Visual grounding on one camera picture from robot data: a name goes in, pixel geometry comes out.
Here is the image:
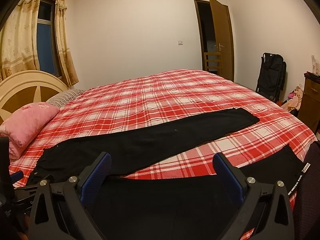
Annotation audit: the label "black pants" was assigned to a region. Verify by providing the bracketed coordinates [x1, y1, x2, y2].
[27, 108, 260, 185]

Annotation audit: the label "black garment with white label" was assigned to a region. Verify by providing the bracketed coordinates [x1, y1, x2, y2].
[240, 145, 311, 201]

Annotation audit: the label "pink pillow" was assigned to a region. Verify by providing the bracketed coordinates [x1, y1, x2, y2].
[1, 102, 60, 160]

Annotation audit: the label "red plaid bed sheet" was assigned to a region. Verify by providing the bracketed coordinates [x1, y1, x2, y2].
[10, 69, 316, 179]

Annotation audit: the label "brown wooden dresser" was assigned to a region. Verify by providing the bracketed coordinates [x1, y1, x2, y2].
[298, 72, 320, 134]

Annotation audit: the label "cream wooden headboard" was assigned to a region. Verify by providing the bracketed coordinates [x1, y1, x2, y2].
[1, 70, 68, 122]

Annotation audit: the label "striped grey pillow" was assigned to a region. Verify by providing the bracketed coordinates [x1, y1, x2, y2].
[46, 88, 85, 108]

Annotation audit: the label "pile of clothes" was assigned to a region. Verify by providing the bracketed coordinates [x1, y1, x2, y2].
[281, 86, 303, 112]

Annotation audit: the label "black folded stroller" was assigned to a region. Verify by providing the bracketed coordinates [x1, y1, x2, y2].
[255, 53, 286, 102]

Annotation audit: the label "left beige curtain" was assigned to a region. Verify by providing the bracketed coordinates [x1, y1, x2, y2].
[1, 0, 41, 81]

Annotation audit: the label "beige curtain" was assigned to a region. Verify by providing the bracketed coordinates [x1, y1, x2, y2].
[54, 0, 79, 88]
[1, 0, 41, 81]

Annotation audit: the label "dark window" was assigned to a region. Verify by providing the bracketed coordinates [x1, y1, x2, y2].
[37, 0, 62, 78]

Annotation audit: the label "wooden chair behind door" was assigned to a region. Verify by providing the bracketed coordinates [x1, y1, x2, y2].
[204, 52, 222, 75]

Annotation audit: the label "right beige curtain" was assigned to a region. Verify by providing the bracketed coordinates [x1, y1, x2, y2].
[54, 0, 79, 88]

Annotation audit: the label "brown wooden door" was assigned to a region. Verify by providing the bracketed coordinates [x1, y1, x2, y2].
[209, 0, 234, 81]

